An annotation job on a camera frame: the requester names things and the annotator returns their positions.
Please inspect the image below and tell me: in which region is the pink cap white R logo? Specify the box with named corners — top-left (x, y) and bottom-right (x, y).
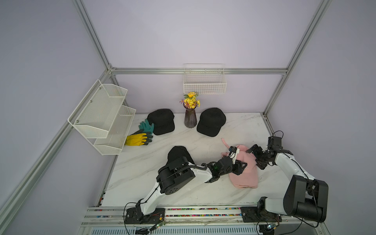
top-left (221, 138), bottom-right (258, 189)

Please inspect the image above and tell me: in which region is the black cap white patch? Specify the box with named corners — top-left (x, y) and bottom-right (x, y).
top-left (167, 146), bottom-right (195, 164)

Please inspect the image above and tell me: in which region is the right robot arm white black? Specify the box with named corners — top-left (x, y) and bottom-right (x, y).
top-left (246, 145), bottom-right (329, 223)

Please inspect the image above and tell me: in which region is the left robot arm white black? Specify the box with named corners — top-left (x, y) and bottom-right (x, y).
top-left (135, 154), bottom-right (247, 221)

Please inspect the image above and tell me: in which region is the dark purple glass vase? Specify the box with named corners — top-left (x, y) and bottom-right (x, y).
top-left (183, 104), bottom-right (197, 128)

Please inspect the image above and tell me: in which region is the yellow flower bouquet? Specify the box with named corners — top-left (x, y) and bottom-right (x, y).
top-left (180, 92), bottom-right (201, 109)

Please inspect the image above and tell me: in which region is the green rubber glove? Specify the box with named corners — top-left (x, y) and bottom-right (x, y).
top-left (139, 119), bottom-right (155, 134)

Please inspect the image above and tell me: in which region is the yellow black work glove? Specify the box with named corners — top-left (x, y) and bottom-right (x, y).
top-left (124, 132), bottom-right (153, 146)

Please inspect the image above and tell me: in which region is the white mesh two-tier shelf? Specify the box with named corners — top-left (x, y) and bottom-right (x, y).
top-left (68, 80), bottom-right (136, 156)

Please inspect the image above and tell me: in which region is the aluminium back crossbar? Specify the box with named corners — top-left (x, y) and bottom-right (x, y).
top-left (111, 68), bottom-right (288, 75)

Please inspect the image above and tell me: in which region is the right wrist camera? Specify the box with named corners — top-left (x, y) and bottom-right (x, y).
top-left (267, 136), bottom-right (283, 151)

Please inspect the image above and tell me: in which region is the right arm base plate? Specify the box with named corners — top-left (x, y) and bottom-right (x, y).
top-left (240, 207), bottom-right (282, 223)

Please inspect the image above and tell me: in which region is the aluminium front rail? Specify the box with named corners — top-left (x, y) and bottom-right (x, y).
top-left (78, 205), bottom-right (329, 235)

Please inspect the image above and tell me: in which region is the white wire wall basket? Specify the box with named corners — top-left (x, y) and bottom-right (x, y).
top-left (183, 64), bottom-right (227, 95)

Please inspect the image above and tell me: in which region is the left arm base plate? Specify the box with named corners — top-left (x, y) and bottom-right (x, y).
top-left (123, 207), bottom-right (165, 225)

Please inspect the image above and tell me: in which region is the aluminium frame post right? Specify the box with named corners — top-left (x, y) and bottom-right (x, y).
top-left (263, 0), bottom-right (332, 117)

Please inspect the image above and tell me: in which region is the aluminium frame post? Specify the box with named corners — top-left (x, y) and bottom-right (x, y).
top-left (263, 0), bottom-right (332, 117)
top-left (72, 0), bottom-right (113, 71)

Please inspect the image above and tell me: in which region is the aluminium frame post left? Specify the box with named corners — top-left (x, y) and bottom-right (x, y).
top-left (72, 0), bottom-right (113, 71)

